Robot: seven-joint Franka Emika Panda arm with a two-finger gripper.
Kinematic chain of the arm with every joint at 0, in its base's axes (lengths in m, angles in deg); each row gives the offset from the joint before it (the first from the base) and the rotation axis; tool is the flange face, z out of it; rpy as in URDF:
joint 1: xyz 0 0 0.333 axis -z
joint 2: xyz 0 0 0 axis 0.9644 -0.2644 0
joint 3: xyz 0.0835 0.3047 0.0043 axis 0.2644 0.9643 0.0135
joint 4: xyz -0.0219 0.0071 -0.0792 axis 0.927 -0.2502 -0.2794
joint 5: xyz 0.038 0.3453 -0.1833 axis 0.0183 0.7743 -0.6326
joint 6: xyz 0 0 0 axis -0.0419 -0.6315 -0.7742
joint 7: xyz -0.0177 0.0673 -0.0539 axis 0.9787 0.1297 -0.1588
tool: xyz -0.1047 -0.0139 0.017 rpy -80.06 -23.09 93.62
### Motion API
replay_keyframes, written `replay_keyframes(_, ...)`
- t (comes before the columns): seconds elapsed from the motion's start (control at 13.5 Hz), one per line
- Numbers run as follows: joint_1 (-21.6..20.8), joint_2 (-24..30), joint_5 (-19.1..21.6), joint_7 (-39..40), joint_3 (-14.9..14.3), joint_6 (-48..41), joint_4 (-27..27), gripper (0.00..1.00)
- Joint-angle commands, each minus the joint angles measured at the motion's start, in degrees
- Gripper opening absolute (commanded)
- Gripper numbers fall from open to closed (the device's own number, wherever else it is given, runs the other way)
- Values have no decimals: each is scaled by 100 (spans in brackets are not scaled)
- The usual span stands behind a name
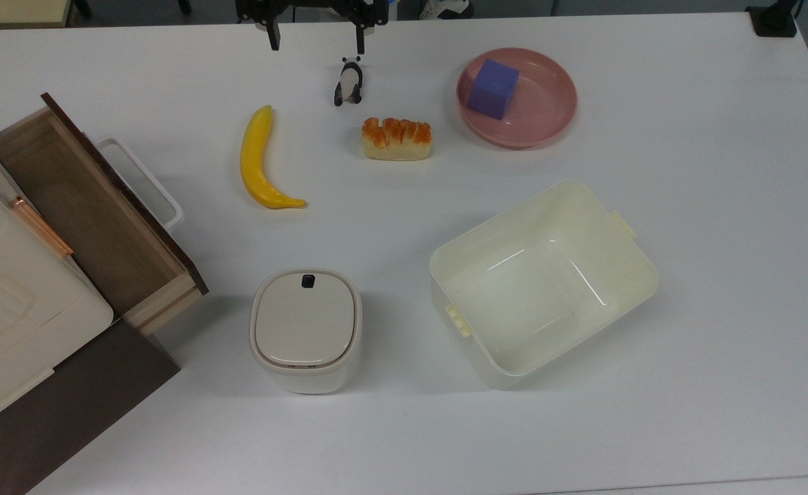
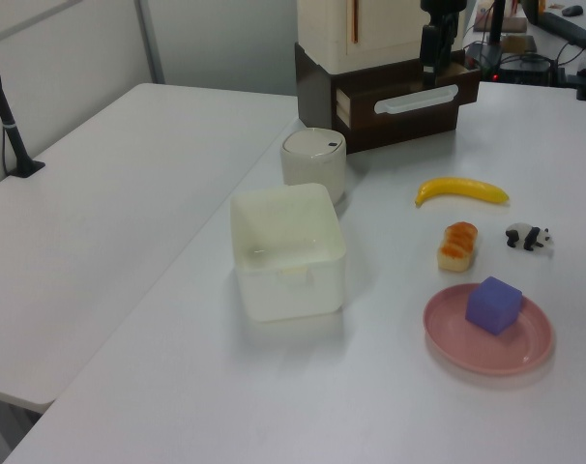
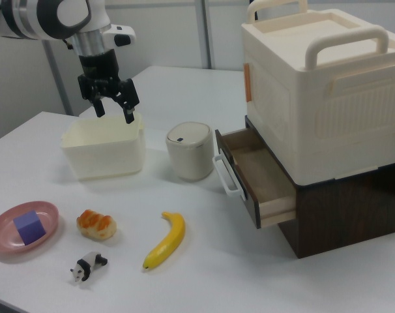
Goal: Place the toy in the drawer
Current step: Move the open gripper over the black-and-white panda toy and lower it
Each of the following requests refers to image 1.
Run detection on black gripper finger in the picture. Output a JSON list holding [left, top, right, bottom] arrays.
[[235, 0, 293, 52], [335, 0, 391, 56]]

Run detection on black white panda toy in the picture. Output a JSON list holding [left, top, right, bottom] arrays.
[[334, 56, 365, 107]]

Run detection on toy bread with orange glaze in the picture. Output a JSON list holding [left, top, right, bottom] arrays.
[[361, 117, 434, 162]]

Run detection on yellow toy banana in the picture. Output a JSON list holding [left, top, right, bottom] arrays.
[[240, 104, 307, 210]]

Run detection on wooden drawer with dark front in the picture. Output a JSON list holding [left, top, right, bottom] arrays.
[[0, 93, 210, 338]]

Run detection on white grey shoe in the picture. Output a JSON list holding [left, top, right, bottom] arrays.
[[418, 0, 475, 21]]

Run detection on purple foam cube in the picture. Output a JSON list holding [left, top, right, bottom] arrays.
[[468, 58, 520, 121]]

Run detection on pink plastic plate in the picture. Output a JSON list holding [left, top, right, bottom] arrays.
[[456, 47, 578, 149]]

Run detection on light wooden desk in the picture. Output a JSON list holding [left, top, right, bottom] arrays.
[[0, 0, 78, 30]]

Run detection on small cream lidded trash can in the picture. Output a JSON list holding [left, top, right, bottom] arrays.
[[249, 268, 364, 395]]

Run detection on orange box latch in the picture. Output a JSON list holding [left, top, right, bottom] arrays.
[[10, 197, 75, 259]]

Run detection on cream plastic open bin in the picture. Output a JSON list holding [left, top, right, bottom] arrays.
[[429, 180, 660, 391]]

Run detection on dark brown wooden cabinet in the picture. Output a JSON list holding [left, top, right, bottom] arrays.
[[0, 320, 182, 495]]

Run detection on white drawer handle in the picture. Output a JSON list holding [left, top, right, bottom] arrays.
[[97, 137, 185, 232]]

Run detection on cream storage box with handles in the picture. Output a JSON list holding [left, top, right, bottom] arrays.
[[0, 117, 115, 438]]

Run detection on black clamp mount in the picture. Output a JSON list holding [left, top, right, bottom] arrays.
[[745, 0, 805, 39]]

